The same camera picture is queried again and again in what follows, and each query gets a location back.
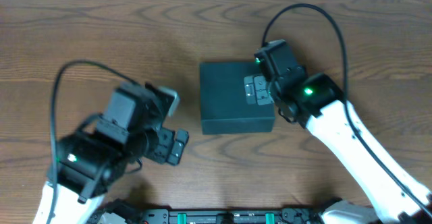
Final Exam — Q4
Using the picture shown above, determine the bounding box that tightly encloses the black gift box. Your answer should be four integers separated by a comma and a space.
199, 61, 275, 135

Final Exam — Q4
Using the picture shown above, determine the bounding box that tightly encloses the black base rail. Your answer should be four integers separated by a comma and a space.
86, 199, 323, 224

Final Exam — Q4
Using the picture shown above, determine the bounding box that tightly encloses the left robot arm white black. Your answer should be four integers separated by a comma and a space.
34, 83, 189, 223

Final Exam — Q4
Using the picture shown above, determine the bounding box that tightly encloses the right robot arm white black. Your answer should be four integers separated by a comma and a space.
254, 40, 431, 223

